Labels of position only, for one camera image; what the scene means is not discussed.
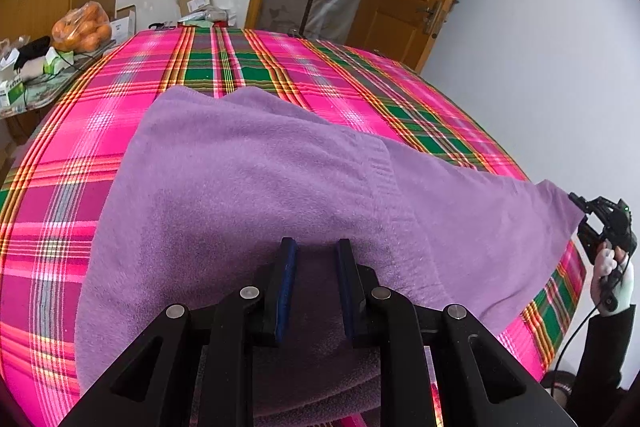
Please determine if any person's right hand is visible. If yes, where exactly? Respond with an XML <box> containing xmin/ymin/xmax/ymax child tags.
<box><xmin>590</xmin><ymin>246</ymin><xmax>635</xmax><ymax>319</ymax></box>

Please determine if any folding table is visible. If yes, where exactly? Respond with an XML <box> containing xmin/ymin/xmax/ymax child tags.
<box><xmin>0</xmin><ymin>39</ymin><xmax>118</xmax><ymax>118</ymax></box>

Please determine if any black cable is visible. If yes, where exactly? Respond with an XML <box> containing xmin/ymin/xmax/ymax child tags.
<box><xmin>550</xmin><ymin>257</ymin><xmax>632</xmax><ymax>373</ymax></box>

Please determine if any purple fleece garment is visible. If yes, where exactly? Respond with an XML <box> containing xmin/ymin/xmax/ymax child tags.
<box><xmin>75</xmin><ymin>86</ymin><xmax>587</xmax><ymax>427</ymax></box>

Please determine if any black pouch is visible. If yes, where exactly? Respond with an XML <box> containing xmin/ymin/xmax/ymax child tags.
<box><xmin>12</xmin><ymin>36</ymin><xmax>51</xmax><ymax>70</ymax></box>

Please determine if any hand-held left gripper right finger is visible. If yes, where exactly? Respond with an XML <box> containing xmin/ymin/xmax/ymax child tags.
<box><xmin>336</xmin><ymin>238</ymin><xmax>576</xmax><ymax>427</ymax></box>

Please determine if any green white box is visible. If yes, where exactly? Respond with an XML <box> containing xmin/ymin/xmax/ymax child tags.
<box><xmin>0</xmin><ymin>77</ymin><xmax>26</xmax><ymax>108</ymax></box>

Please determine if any green tissue pack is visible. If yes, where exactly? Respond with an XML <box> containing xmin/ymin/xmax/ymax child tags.
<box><xmin>42</xmin><ymin>47</ymin><xmax>75</xmax><ymax>75</ymax></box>

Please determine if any open cardboard box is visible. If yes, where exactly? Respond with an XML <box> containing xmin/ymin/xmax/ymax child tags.
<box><xmin>175</xmin><ymin>0</ymin><xmax>216</xmax><ymax>20</ymax></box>

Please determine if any white carton box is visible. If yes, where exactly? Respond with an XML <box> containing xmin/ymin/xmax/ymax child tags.
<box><xmin>110</xmin><ymin>5</ymin><xmax>137</xmax><ymax>42</ymax></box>

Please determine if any pink green plaid bed sheet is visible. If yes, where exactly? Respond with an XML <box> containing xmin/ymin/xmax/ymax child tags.
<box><xmin>0</xmin><ymin>27</ymin><xmax>587</xmax><ymax>427</ymax></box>

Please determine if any bag of oranges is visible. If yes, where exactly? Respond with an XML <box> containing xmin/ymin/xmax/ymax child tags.
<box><xmin>51</xmin><ymin>2</ymin><xmax>112</xmax><ymax>52</ymax></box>

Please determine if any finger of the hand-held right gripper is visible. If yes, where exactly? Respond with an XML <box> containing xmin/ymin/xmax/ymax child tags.
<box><xmin>568</xmin><ymin>192</ymin><xmax>601</xmax><ymax>218</ymax></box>

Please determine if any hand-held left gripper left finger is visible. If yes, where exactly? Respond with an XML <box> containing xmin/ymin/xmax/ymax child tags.
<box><xmin>60</xmin><ymin>237</ymin><xmax>299</xmax><ymax>427</ymax></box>

